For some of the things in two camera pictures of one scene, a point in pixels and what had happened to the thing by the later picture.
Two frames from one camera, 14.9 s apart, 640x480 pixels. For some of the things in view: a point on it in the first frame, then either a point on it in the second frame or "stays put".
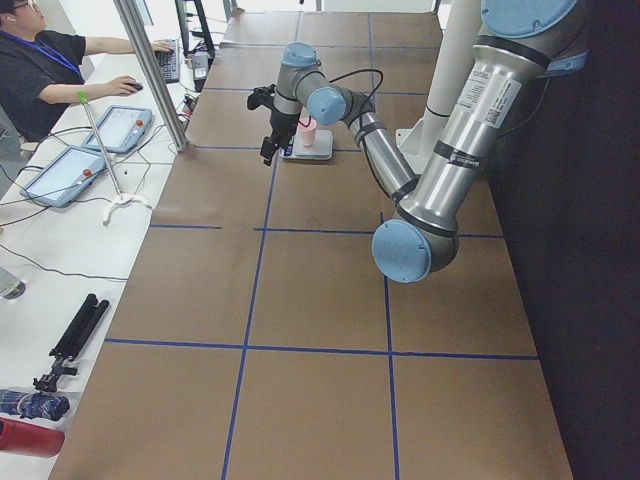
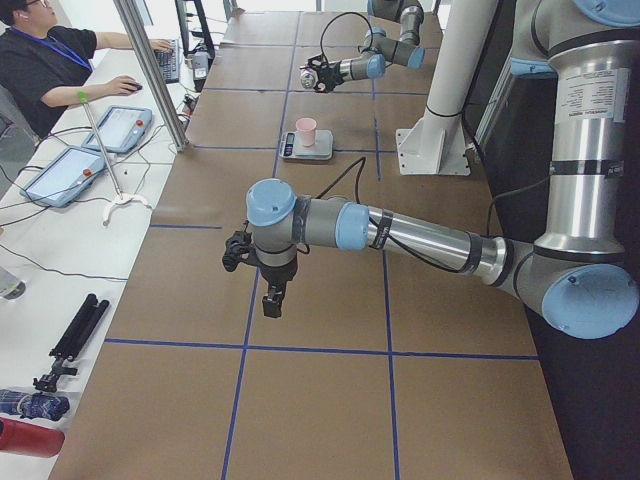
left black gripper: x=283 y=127 → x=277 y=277
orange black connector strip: x=189 y=103 stays put
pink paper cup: x=307 y=134 stays put
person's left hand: x=161 y=46 stays put
